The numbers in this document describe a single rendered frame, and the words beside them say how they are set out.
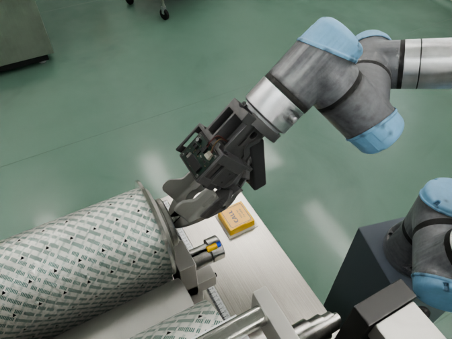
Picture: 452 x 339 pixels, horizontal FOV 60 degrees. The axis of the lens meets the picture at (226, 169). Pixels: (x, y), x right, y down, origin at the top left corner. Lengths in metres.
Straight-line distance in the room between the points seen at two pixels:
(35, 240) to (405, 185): 2.17
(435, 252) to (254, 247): 0.40
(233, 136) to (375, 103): 0.19
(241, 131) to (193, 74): 2.58
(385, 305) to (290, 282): 0.61
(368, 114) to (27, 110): 2.70
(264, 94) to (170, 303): 0.30
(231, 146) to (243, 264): 0.47
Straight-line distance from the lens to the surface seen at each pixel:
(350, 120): 0.55
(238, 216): 0.99
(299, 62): 0.51
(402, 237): 0.98
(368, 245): 1.03
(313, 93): 0.52
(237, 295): 0.91
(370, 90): 0.56
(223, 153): 0.50
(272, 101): 0.51
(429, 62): 0.66
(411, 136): 2.80
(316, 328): 0.42
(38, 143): 2.76
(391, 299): 0.34
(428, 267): 0.80
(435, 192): 0.88
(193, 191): 0.60
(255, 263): 0.95
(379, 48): 0.66
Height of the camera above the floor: 1.73
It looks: 48 degrees down
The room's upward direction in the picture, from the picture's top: straight up
